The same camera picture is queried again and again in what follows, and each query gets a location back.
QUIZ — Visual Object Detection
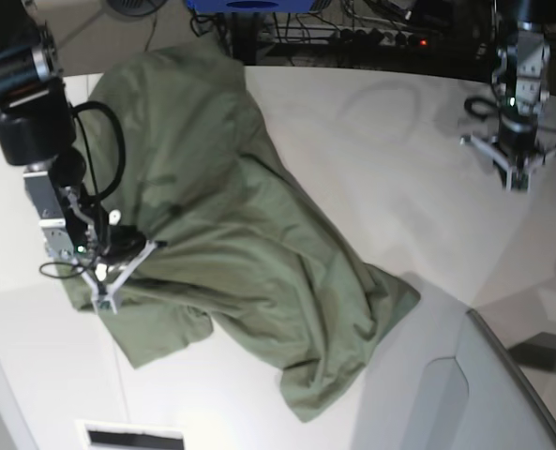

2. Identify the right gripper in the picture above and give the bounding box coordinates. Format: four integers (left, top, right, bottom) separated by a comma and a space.
40, 215, 147, 272

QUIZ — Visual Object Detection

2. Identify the black power strip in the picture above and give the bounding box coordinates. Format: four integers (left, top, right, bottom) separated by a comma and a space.
336, 28, 430, 49

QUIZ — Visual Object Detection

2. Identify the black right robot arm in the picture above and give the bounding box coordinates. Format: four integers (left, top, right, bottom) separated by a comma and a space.
0, 1, 149, 274

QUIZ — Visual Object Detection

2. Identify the green t-shirt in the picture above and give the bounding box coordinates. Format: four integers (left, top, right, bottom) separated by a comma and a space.
91, 42, 420, 422

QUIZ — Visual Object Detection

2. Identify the grey monitor edge panel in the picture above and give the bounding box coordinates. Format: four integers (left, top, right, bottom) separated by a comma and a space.
468, 309, 556, 448

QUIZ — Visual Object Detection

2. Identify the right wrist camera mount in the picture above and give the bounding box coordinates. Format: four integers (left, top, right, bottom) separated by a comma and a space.
79, 240, 167, 314

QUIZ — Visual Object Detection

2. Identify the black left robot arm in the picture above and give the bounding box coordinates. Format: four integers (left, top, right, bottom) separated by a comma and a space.
491, 1, 556, 164

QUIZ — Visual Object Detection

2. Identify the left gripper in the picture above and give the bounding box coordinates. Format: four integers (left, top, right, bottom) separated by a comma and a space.
496, 93, 544, 159

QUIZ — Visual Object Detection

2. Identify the white label plate with slot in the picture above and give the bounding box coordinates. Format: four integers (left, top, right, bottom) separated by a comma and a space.
76, 420, 186, 450

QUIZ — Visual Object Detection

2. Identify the blue bin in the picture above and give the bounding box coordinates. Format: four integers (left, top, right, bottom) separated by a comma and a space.
186, 0, 314, 14

